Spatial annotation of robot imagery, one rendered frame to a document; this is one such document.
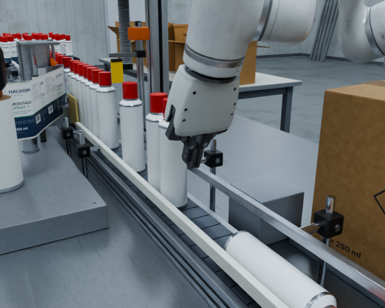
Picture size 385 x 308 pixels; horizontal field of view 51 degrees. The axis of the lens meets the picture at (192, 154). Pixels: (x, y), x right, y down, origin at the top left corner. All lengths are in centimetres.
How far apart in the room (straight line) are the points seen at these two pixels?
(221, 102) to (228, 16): 14
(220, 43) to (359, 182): 28
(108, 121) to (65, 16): 886
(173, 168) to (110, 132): 40
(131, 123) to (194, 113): 34
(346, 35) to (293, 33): 50
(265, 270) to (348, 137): 23
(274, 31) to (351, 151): 21
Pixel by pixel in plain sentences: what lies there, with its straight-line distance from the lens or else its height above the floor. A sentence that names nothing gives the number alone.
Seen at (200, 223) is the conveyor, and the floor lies 88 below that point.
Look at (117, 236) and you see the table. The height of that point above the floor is 83.
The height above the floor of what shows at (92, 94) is 102.
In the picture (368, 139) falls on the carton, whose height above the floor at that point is 106.
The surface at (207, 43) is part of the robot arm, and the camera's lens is 53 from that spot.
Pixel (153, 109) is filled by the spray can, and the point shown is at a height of 106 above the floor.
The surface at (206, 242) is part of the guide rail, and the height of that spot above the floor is 91.
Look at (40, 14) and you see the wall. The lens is 980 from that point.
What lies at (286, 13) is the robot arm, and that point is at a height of 123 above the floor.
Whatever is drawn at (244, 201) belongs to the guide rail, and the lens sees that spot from 62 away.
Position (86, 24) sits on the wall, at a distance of 1001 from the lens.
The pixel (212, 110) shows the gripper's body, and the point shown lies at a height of 109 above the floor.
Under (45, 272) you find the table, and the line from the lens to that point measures 72.
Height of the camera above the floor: 123
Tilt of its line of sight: 19 degrees down
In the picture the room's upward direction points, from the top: straight up
